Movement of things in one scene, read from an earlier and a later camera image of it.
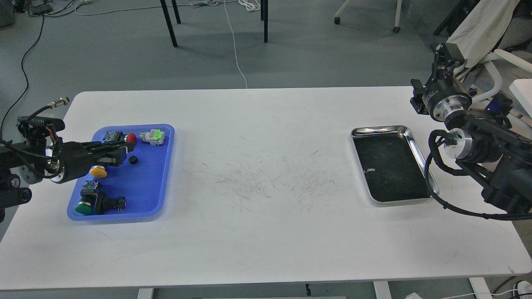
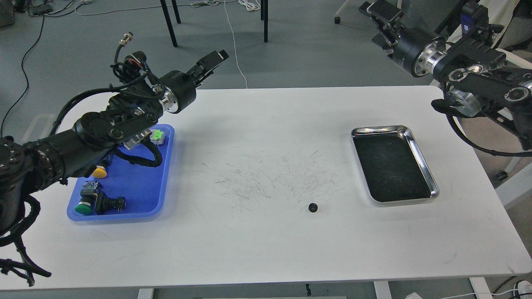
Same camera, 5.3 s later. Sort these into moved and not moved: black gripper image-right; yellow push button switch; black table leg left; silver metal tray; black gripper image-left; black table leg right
Moved: black gripper image-right; black gripper image-left
Not moved: silver metal tray; black table leg left; black table leg right; yellow push button switch
